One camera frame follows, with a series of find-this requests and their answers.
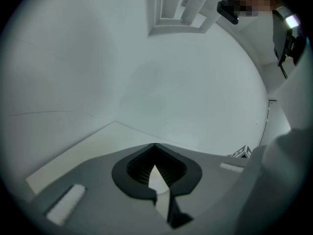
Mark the white door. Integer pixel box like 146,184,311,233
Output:
258,98,293,148

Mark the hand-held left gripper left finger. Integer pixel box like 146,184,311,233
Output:
26,143,172,235

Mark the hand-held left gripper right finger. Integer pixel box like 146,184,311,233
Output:
154,143,248,235

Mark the black chest-mounted device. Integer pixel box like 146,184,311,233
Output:
272,6,308,68

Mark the black head-worn camera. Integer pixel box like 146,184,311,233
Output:
216,0,240,25

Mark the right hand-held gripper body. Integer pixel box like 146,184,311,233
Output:
226,144,253,160

